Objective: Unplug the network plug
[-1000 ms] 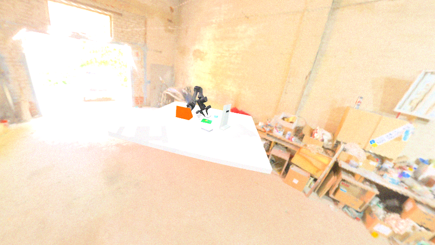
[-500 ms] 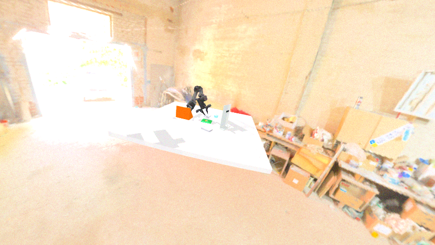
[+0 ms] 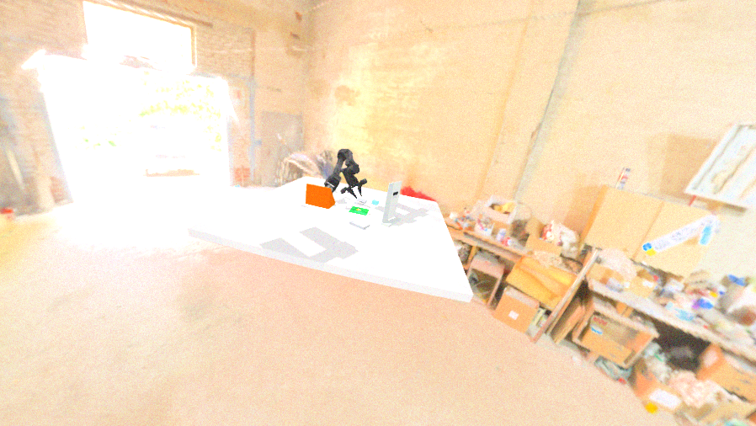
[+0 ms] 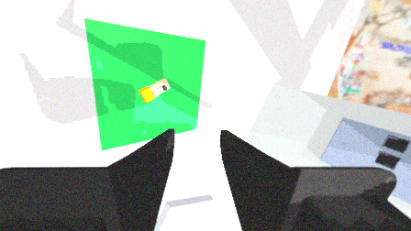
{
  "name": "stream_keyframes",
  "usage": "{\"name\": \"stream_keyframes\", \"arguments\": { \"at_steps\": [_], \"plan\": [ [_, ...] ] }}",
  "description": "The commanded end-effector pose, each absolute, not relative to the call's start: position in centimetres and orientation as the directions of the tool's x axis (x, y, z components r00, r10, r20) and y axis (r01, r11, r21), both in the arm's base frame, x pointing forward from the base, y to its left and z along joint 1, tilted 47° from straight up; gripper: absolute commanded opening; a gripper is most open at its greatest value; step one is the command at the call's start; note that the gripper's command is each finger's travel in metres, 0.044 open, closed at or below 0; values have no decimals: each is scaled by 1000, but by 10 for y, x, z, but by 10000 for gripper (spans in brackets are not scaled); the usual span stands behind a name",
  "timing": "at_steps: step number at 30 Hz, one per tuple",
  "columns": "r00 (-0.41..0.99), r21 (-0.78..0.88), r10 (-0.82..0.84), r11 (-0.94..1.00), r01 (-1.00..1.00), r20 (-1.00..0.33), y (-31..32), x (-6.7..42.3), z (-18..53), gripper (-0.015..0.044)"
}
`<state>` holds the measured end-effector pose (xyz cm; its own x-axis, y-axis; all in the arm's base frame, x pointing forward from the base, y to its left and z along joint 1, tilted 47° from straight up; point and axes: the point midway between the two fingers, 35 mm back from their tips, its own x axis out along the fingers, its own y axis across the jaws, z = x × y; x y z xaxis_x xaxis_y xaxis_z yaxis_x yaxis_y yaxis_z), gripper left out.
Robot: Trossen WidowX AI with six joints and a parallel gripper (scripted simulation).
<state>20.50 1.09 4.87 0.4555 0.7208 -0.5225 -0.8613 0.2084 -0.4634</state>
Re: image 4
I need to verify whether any green flat square patch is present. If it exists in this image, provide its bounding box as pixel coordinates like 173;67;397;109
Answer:
84;18;206;150

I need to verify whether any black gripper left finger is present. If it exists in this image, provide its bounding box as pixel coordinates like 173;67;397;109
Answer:
0;128;175;231

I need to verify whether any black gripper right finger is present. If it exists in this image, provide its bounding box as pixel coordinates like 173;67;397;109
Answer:
219;129;397;231

